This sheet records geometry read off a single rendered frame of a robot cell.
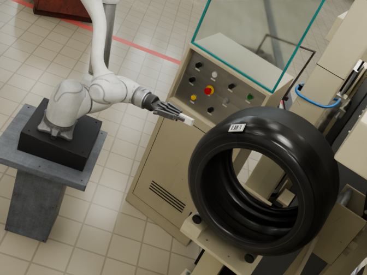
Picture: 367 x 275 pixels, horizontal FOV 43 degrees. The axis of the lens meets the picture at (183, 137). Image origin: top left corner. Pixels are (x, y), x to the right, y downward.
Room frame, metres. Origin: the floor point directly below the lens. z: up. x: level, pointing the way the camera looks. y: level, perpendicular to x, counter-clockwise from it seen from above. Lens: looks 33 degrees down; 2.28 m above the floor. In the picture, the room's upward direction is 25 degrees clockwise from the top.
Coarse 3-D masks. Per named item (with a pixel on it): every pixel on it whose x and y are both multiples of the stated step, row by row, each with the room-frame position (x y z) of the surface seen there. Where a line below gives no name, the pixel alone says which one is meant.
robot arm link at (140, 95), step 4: (140, 88) 1.80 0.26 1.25; (144, 88) 1.81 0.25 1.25; (136, 92) 1.77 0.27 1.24; (140, 92) 1.78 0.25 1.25; (144, 92) 1.78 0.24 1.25; (148, 92) 1.79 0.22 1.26; (132, 96) 1.77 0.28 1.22; (136, 96) 1.76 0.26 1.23; (140, 96) 1.76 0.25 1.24; (144, 96) 1.77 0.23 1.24; (132, 100) 1.76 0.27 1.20; (136, 100) 1.76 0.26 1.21; (140, 100) 1.75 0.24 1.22; (144, 100) 1.76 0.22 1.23; (136, 104) 1.76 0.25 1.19; (140, 104) 1.75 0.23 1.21; (144, 108) 1.78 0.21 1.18
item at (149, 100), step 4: (148, 96) 1.77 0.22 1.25; (152, 96) 1.78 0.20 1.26; (156, 96) 1.79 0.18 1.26; (148, 100) 1.76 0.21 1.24; (152, 100) 1.76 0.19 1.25; (156, 100) 1.79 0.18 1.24; (160, 100) 1.81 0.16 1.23; (144, 104) 1.75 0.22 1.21; (148, 104) 1.75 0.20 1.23; (152, 104) 1.75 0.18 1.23; (156, 104) 1.76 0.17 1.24; (148, 108) 1.75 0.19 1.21; (152, 108) 1.74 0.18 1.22; (156, 108) 1.74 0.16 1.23; (160, 108) 1.74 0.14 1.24
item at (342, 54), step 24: (360, 0) 1.89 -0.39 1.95; (360, 24) 1.87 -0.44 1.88; (336, 48) 1.88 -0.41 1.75; (360, 48) 1.86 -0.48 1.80; (312, 72) 1.90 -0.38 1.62; (336, 72) 1.87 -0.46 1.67; (312, 96) 1.88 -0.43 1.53; (312, 120) 1.86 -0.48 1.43; (264, 168) 1.88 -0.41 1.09; (264, 192) 1.86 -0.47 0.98; (216, 264) 1.87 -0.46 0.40
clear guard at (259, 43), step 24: (216, 0) 2.47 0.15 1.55; (240, 0) 2.43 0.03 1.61; (264, 0) 2.40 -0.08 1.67; (288, 0) 2.36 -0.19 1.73; (312, 0) 2.33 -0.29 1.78; (216, 24) 2.45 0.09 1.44; (240, 24) 2.41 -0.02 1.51; (264, 24) 2.38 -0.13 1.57; (288, 24) 2.34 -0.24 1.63; (216, 48) 2.44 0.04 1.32; (240, 48) 2.40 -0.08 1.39; (264, 48) 2.36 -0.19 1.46; (288, 48) 2.33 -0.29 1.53; (240, 72) 2.37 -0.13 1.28; (264, 72) 2.34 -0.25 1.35
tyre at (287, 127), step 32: (224, 128) 1.58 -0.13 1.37; (256, 128) 1.54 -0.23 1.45; (288, 128) 1.58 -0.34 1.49; (192, 160) 1.58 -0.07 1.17; (224, 160) 1.81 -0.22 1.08; (288, 160) 1.46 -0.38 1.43; (320, 160) 1.53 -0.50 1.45; (192, 192) 1.55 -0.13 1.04; (224, 192) 1.76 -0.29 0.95; (320, 192) 1.44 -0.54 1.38; (224, 224) 1.60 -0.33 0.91; (256, 224) 1.68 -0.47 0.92; (288, 224) 1.67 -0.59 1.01; (320, 224) 1.43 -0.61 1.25
